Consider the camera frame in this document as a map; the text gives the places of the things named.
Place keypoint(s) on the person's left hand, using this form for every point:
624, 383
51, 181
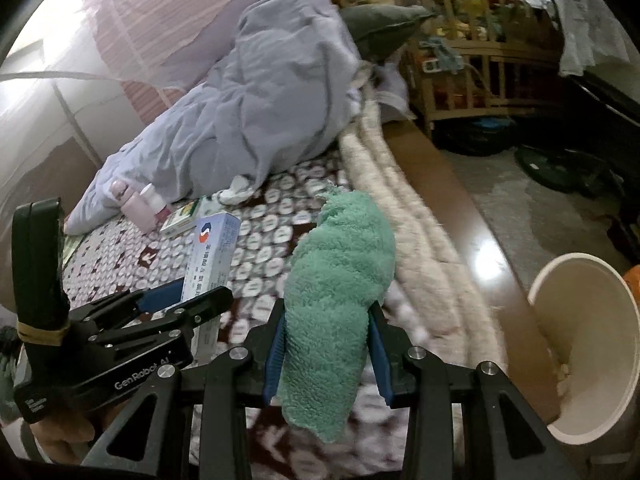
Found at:
62, 435

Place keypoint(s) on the pink mosquito net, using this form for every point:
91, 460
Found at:
165, 25

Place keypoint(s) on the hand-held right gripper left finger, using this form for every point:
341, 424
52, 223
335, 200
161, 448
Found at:
235, 385

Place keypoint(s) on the grey-green pillow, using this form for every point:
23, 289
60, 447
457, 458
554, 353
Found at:
385, 27

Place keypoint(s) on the white and blue medicine box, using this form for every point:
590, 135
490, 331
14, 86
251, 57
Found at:
215, 245

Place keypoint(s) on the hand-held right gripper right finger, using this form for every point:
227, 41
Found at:
385, 360

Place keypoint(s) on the white waste bin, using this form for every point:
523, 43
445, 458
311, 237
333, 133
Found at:
575, 320

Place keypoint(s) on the pale green cloth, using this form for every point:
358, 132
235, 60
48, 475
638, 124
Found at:
71, 247

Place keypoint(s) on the dark floor fan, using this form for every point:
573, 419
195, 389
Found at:
560, 167

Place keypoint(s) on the wooden crib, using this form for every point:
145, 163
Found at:
480, 60

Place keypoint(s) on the green fluffy towel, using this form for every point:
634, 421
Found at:
335, 285

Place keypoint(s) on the orange object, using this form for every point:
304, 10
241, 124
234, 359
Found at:
632, 282

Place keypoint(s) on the cream fleece blanket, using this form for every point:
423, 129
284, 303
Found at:
425, 240

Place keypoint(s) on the brown and white printed blanket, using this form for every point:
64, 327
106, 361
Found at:
300, 180

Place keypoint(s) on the white bottle with pink label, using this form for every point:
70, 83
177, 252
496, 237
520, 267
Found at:
155, 202

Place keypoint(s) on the white draped cloth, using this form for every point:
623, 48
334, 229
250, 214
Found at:
580, 20

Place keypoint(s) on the grey-blue quilt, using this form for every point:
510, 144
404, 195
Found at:
250, 100

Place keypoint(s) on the brown wooden bed frame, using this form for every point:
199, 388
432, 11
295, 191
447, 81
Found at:
450, 195

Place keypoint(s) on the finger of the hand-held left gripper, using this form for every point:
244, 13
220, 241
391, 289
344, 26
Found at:
205, 305
160, 296

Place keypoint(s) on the green and white box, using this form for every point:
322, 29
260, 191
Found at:
180, 220

